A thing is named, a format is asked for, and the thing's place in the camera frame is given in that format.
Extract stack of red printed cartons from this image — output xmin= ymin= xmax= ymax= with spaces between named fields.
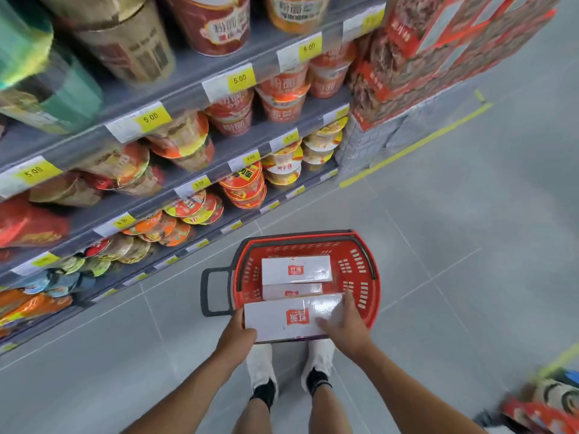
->
xmin=346 ymin=0 xmax=564 ymax=131

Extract person's black sock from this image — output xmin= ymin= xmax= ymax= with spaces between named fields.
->
xmin=250 ymin=378 xmax=278 ymax=410
xmin=306 ymin=368 xmax=334 ymax=397

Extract red noodle cup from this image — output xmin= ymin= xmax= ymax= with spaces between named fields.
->
xmin=162 ymin=0 xmax=252 ymax=57

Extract stack of yellow white bowls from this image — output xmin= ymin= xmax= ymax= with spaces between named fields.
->
xmin=302 ymin=116 xmax=349 ymax=166
xmin=261 ymin=140 xmax=304 ymax=187

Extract person's black left sock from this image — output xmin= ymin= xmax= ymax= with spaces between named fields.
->
xmin=250 ymin=378 xmax=278 ymax=410

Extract person's leg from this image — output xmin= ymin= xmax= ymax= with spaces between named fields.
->
xmin=308 ymin=384 xmax=353 ymax=434
xmin=231 ymin=398 xmax=273 ymax=434

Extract person's right forearm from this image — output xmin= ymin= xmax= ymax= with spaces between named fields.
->
xmin=348 ymin=342 xmax=488 ymax=434

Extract person's right leg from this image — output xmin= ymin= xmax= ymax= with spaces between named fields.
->
xmin=308 ymin=384 xmax=353 ymax=434

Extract person's left forearm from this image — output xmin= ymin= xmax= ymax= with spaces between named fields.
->
xmin=121 ymin=345 xmax=245 ymax=434

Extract stack of green lidded bowls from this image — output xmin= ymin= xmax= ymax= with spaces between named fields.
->
xmin=58 ymin=256 xmax=112 ymax=278

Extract brown paper noodle cup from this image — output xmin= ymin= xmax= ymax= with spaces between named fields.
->
xmin=35 ymin=0 xmax=176 ymax=85

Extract person's black right sock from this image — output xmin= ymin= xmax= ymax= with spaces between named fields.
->
xmin=306 ymin=368 xmax=334 ymax=397

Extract stack of red noodle cups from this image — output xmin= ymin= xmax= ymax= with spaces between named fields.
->
xmin=255 ymin=63 xmax=313 ymax=124
xmin=205 ymin=88 xmax=255 ymax=137
xmin=308 ymin=40 xmax=358 ymax=99

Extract red snack packets pile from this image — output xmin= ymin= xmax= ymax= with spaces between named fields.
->
xmin=501 ymin=395 xmax=579 ymax=434

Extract stack of red lidded bowls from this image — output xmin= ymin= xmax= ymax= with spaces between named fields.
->
xmin=219 ymin=161 xmax=268 ymax=210
xmin=163 ymin=190 xmax=225 ymax=226

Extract white box with red label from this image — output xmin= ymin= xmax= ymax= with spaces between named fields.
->
xmin=262 ymin=282 xmax=324 ymax=301
xmin=261 ymin=255 xmax=334 ymax=286
xmin=243 ymin=294 xmax=345 ymax=344

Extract person's white shoe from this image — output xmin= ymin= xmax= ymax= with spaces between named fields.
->
xmin=300 ymin=339 xmax=336 ymax=395
xmin=246 ymin=343 xmax=279 ymax=398

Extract dark grey basket pull handle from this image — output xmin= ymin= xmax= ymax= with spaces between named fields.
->
xmin=200 ymin=266 xmax=237 ymax=318

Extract person's left hand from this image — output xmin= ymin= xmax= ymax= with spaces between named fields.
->
xmin=216 ymin=307 xmax=258 ymax=364

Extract person's left leg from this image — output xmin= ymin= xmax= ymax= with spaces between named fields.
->
xmin=231 ymin=398 xmax=273 ymax=434

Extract orange noodle cup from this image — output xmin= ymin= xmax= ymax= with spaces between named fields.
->
xmin=264 ymin=0 xmax=334 ymax=35

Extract stack of brown lidded bowls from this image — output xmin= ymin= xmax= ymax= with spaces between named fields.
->
xmin=84 ymin=233 xmax=152 ymax=265

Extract stack of orange lidded bowls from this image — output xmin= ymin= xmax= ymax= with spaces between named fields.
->
xmin=122 ymin=210 xmax=192 ymax=248

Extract grey metal shelf unit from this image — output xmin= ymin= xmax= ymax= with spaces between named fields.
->
xmin=0 ymin=0 xmax=391 ymax=357

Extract grey display base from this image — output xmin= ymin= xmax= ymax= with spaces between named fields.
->
xmin=335 ymin=74 xmax=494 ymax=178

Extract striped snack packet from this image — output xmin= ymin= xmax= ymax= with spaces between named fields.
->
xmin=533 ymin=378 xmax=579 ymax=419

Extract orange noodle packets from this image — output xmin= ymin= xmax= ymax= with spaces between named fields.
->
xmin=0 ymin=288 xmax=73 ymax=329

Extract person's white left shoe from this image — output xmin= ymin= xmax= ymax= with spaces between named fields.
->
xmin=246 ymin=343 xmax=279 ymax=398

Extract stack of blue lidded bowls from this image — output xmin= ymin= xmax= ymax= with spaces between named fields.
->
xmin=17 ymin=268 xmax=97 ymax=299

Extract person's white right shoe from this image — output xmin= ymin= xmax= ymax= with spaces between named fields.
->
xmin=300 ymin=339 xmax=336 ymax=395

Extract green noodle cup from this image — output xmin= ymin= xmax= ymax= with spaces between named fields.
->
xmin=0 ymin=0 xmax=55 ymax=88
xmin=0 ymin=45 xmax=104 ymax=135

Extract stack of brown orange bowls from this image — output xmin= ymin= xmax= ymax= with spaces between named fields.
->
xmin=147 ymin=110 xmax=216 ymax=172
xmin=74 ymin=140 xmax=164 ymax=197
xmin=29 ymin=171 xmax=103 ymax=209

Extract red plastic shopping basket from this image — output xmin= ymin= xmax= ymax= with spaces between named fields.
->
xmin=231 ymin=229 xmax=382 ymax=345

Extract person's right hand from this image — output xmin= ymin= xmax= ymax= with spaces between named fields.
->
xmin=315 ymin=290 xmax=373 ymax=363

